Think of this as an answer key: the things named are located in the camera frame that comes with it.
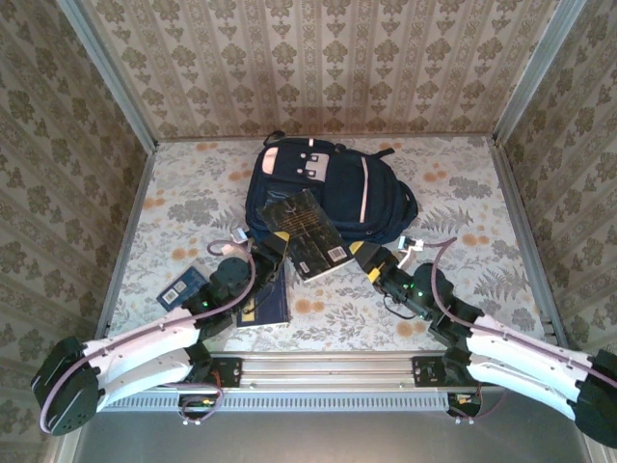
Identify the black book with gold print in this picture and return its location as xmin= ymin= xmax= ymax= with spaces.
xmin=255 ymin=188 xmax=361 ymax=284

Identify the blue book with yellow label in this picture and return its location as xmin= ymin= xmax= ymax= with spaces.
xmin=233 ymin=267 xmax=293 ymax=329

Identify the blue book with barcode sticker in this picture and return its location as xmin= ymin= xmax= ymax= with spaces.
xmin=156 ymin=265 xmax=213 ymax=310

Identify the navy blue backpack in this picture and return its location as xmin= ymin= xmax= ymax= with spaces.
xmin=244 ymin=132 xmax=418 ymax=250

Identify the floral table cover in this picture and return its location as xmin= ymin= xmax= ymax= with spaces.
xmin=103 ymin=134 xmax=550 ymax=353

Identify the grey metal panel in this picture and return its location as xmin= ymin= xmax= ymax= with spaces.
xmin=57 ymin=409 xmax=597 ymax=463

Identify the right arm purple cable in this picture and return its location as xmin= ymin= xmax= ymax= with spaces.
xmin=383 ymin=235 xmax=617 ymax=421

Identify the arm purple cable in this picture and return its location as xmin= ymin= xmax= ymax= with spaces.
xmin=38 ymin=238 xmax=259 ymax=426
xmin=383 ymin=235 xmax=617 ymax=421

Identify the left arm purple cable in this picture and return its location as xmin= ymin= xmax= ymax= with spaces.
xmin=38 ymin=238 xmax=259 ymax=426

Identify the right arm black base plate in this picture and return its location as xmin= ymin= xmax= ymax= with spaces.
xmin=412 ymin=355 xmax=476 ymax=389

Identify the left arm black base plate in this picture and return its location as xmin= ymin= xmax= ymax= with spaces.
xmin=192 ymin=356 xmax=242 ymax=389

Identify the aluminium mounting rail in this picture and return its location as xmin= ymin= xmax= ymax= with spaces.
xmin=71 ymin=350 xmax=592 ymax=387

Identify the aluminium table side rail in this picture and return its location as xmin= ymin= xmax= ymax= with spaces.
xmin=90 ymin=144 xmax=159 ymax=353
xmin=491 ymin=139 xmax=570 ymax=351

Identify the slotted grey cable duct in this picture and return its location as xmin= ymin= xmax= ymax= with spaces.
xmin=86 ymin=390 xmax=452 ymax=412

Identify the aluminium frame post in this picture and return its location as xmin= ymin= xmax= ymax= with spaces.
xmin=56 ymin=0 xmax=160 ymax=151
xmin=492 ymin=0 xmax=590 ymax=145

